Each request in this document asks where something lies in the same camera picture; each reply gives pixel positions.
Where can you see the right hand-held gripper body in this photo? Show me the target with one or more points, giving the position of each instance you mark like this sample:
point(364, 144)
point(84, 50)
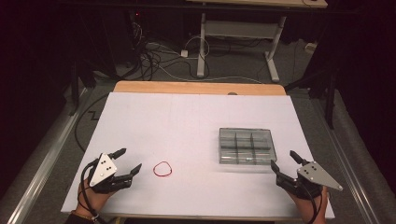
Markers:
point(314, 175)

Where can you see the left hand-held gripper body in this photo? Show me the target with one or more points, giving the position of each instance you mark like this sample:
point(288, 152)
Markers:
point(102, 169)

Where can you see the red rubber band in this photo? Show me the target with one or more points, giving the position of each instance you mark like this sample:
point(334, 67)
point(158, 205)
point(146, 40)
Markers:
point(153, 169)

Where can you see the clear plastic compartment box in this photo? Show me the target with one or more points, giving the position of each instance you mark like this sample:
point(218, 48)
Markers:
point(246, 144)

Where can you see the person's left hand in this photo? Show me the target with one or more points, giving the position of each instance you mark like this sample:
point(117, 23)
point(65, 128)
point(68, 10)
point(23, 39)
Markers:
point(93, 199)

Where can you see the person's right hand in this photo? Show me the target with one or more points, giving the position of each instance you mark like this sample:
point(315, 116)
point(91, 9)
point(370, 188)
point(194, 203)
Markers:
point(306, 208)

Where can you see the black metal stand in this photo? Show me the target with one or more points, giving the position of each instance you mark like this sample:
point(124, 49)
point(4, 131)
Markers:
point(74, 90)
point(330, 102)

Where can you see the white table board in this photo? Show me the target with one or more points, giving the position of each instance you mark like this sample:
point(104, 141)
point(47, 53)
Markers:
point(186, 118)

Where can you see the grey round table cap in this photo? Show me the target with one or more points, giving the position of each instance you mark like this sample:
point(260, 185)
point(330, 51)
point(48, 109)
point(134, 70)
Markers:
point(232, 93)

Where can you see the wooden table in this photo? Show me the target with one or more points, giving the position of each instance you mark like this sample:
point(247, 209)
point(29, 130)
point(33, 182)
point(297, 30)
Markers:
point(193, 87)

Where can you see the white floor box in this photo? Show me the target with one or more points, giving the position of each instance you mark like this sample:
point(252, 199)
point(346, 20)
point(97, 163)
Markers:
point(310, 46)

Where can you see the white power adapter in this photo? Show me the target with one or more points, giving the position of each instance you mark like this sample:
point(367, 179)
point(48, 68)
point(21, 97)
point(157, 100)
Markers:
point(184, 53)

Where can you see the white-legged desk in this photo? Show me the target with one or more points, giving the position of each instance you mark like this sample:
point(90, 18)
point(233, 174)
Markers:
point(243, 29)

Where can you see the aluminium floor rail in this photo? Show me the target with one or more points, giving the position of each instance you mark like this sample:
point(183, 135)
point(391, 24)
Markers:
point(351, 179)
point(46, 161)

